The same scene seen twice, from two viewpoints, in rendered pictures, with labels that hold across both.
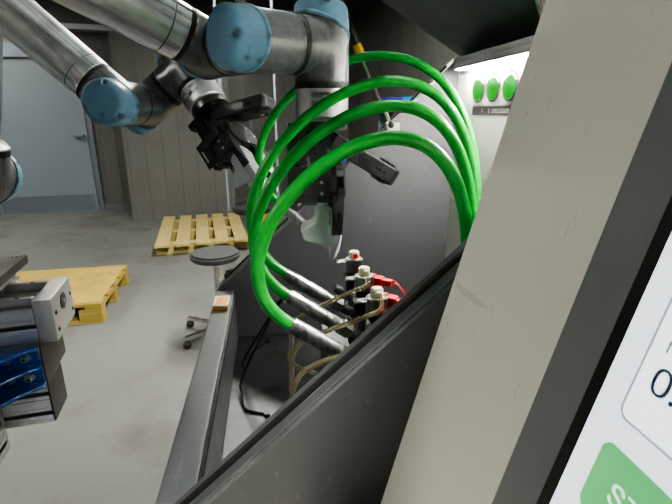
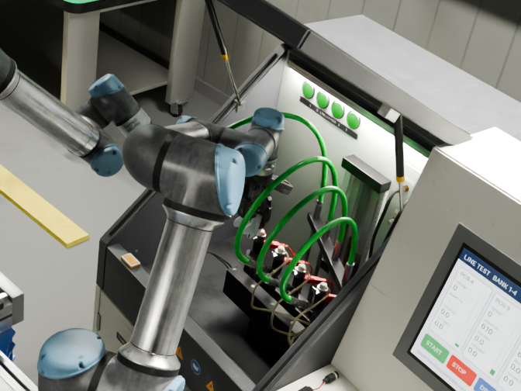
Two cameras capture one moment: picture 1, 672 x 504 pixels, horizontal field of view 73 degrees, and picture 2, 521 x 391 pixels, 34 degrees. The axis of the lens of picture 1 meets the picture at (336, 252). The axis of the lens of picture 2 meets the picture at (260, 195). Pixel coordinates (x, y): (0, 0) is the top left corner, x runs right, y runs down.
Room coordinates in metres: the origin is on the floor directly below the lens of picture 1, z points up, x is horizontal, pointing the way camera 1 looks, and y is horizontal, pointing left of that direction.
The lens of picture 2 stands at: (-0.72, 1.07, 2.38)
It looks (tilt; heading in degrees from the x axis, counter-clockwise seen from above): 33 degrees down; 323
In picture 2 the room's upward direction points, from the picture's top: 11 degrees clockwise
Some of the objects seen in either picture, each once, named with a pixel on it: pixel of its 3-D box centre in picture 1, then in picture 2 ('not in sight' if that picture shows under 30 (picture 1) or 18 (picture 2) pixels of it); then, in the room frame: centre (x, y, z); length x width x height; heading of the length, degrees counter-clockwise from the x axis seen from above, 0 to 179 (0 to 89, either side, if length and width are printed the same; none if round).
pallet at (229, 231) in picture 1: (202, 232); not in sight; (4.87, 1.49, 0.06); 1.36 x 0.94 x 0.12; 14
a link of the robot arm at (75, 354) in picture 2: not in sight; (74, 370); (0.33, 0.61, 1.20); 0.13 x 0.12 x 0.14; 41
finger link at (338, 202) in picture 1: (335, 205); (261, 212); (0.66, 0.00, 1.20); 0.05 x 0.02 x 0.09; 8
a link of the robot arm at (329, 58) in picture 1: (319, 46); (265, 133); (0.68, 0.02, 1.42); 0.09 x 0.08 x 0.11; 131
